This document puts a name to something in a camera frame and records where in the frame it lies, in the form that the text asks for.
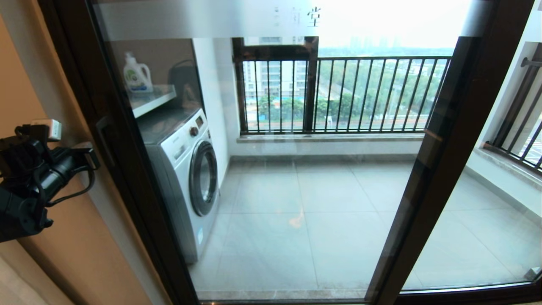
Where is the dark window frame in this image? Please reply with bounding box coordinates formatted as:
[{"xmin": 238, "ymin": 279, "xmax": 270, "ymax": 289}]
[{"xmin": 232, "ymin": 37, "xmax": 320, "ymax": 134}]

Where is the white green detergent bottle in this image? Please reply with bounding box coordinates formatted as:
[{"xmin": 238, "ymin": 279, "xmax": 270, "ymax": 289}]
[{"xmin": 123, "ymin": 52, "xmax": 154, "ymax": 94}]

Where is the white drum washing machine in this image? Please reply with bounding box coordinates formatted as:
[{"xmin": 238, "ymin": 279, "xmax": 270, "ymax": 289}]
[{"xmin": 136, "ymin": 108, "xmax": 221, "ymax": 264}]

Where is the sliding glass door dark frame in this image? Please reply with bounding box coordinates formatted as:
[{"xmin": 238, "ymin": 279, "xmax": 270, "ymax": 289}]
[{"xmin": 37, "ymin": 0, "xmax": 542, "ymax": 305}]

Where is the marble sill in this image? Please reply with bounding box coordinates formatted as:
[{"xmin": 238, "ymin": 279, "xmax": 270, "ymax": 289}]
[
  {"xmin": 237, "ymin": 133, "xmax": 424, "ymax": 144},
  {"xmin": 466, "ymin": 146, "xmax": 542, "ymax": 187}
]

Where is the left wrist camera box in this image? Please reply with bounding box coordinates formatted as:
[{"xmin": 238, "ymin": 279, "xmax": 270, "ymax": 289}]
[{"xmin": 30, "ymin": 119, "xmax": 62, "ymax": 141}]

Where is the black balcony railing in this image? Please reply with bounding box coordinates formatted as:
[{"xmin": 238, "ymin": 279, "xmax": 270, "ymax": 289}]
[
  {"xmin": 235, "ymin": 56, "xmax": 451, "ymax": 135},
  {"xmin": 485, "ymin": 42, "xmax": 542, "ymax": 172}
]

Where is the white wall shelf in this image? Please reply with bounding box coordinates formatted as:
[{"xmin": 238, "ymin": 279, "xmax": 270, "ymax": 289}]
[{"xmin": 129, "ymin": 85, "xmax": 177, "ymax": 118}]

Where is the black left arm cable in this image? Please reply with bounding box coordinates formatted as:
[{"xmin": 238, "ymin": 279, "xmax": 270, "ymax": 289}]
[{"xmin": 44, "ymin": 167, "xmax": 96, "ymax": 208}]

